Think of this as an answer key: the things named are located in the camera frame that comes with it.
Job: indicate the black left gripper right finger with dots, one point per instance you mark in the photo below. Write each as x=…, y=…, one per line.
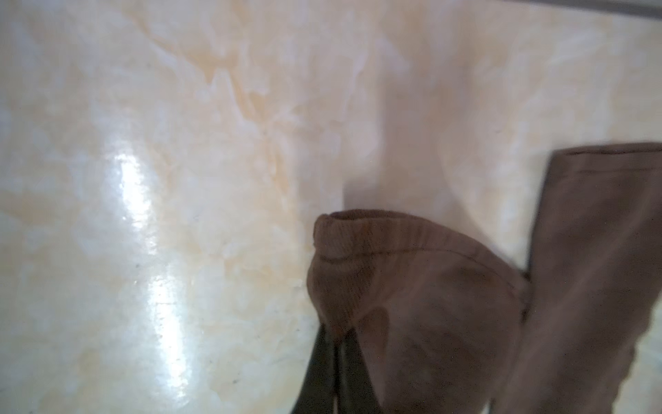
x=355, y=394

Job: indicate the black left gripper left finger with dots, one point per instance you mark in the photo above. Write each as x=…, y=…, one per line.
x=317, y=394

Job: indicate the brown trousers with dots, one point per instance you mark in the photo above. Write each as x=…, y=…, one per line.
x=446, y=326

